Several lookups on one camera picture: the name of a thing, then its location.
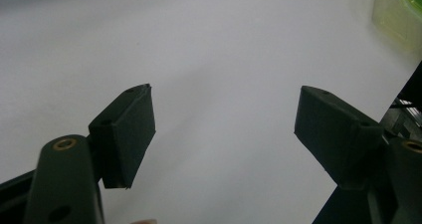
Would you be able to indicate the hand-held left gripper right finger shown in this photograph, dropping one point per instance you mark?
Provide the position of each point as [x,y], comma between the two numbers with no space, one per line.
[335,134]

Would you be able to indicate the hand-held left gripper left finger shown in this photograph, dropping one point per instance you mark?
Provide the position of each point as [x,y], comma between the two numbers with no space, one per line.
[127,134]

